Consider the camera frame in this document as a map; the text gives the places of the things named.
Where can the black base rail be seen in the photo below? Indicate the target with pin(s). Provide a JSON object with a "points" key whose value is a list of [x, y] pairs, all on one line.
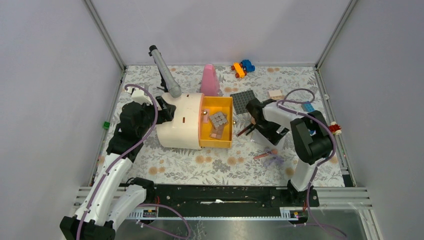
{"points": [[227, 201]]}

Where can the red yellow toy car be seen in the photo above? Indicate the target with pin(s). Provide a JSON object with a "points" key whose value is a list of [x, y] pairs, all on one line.
{"points": [[334, 128]]}

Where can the pink handle brush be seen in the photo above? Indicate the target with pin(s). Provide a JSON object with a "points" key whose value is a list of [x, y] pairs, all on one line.
{"points": [[273, 153]]}

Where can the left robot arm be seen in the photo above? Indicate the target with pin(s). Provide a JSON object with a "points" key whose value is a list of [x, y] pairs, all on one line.
{"points": [[98, 218]]}

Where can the pink square compact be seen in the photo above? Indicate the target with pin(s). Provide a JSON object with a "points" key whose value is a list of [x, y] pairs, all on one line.
{"points": [[205, 116]]}

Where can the light blue lego brick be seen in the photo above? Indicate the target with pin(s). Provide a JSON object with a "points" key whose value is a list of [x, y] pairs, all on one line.
{"points": [[307, 107]]}

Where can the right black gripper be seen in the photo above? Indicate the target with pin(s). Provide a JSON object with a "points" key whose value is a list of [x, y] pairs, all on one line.
{"points": [[272, 137]]}

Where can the black makeup brush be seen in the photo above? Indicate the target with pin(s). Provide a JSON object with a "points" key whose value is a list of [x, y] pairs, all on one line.
{"points": [[247, 130]]}

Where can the beige lego brick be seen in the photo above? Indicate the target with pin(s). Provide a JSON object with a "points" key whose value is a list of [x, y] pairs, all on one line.
{"points": [[276, 94]]}

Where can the grey microphone on stand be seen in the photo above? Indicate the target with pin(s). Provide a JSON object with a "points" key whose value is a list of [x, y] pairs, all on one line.
{"points": [[168, 82]]}

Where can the green small block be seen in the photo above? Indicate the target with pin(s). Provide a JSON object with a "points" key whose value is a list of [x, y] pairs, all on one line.
{"points": [[106, 125]]}

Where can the cream round drawer organizer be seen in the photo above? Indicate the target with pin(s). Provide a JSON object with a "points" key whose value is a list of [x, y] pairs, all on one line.
{"points": [[188, 129]]}

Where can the orange and blue toy car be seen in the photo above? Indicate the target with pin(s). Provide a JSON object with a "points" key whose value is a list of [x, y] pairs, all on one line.
{"points": [[242, 68]]}

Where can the pink cone bottle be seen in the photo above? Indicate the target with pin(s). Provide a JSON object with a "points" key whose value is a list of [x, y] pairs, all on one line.
{"points": [[210, 85]]}

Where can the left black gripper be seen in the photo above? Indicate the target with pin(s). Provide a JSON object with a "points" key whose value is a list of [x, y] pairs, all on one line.
{"points": [[167, 113]]}

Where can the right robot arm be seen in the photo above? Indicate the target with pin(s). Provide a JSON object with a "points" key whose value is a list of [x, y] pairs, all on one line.
{"points": [[312, 139]]}

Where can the grey lego baseplate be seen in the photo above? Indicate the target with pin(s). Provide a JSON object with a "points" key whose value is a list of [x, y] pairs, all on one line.
{"points": [[240, 101]]}

